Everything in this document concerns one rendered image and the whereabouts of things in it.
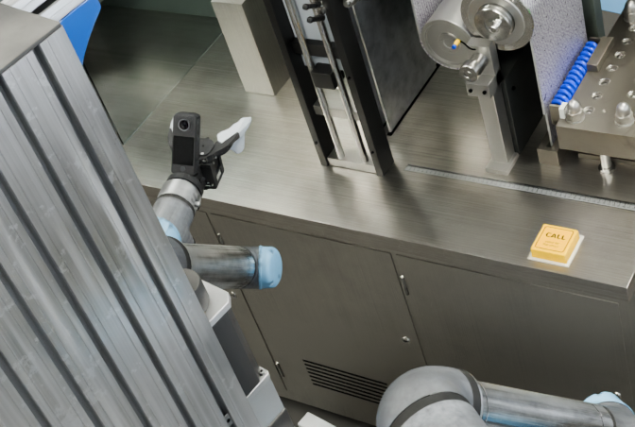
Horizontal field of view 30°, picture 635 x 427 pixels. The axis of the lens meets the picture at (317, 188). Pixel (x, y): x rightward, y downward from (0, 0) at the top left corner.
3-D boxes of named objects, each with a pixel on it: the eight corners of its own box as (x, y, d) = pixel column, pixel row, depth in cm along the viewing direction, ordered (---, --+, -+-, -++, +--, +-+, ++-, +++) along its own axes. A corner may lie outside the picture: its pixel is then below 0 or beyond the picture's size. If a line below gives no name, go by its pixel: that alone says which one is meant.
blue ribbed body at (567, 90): (550, 114, 237) (547, 101, 234) (588, 49, 249) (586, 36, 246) (566, 116, 235) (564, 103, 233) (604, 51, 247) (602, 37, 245)
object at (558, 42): (542, 114, 235) (529, 40, 224) (585, 42, 249) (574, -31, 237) (545, 114, 235) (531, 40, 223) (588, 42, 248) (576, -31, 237)
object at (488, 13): (466, 19, 225) (490, 3, 219) (470, 13, 226) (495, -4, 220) (492, 47, 226) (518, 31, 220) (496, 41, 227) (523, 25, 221)
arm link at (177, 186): (150, 191, 212) (193, 195, 209) (159, 174, 215) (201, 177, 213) (160, 220, 217) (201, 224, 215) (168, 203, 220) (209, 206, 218)
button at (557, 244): (531, 257, 225) (529, 248, 223) (545, 231, 229) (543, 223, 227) (566, 264, 221) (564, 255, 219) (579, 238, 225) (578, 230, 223)
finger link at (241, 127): (254, 135, 230) (216, 160, 226) (248, 112, 226) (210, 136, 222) (264, 143, 228) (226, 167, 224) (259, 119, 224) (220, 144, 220)
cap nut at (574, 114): (562, 123, 231) (559, 105, 228) (570, 111, 233) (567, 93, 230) (580, 125, 229) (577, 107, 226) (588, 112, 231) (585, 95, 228)
